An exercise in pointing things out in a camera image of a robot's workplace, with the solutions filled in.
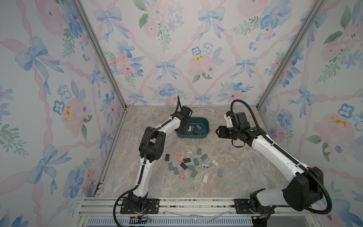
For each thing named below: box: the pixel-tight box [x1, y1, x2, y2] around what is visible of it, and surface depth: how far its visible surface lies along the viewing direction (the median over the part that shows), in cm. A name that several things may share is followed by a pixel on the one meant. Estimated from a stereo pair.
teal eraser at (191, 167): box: [187, 165, 196, 171], surface depth 90 cm
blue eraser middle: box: [193, 157, 200, 166], surface depth 92 cm
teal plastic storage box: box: [174, 116, 210, 139], surface depth 106 cm
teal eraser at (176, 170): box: [173, 166, 179, 175], surface depth 88 cm
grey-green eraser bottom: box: [190, 169, 199, 178], surface depth 87 cm
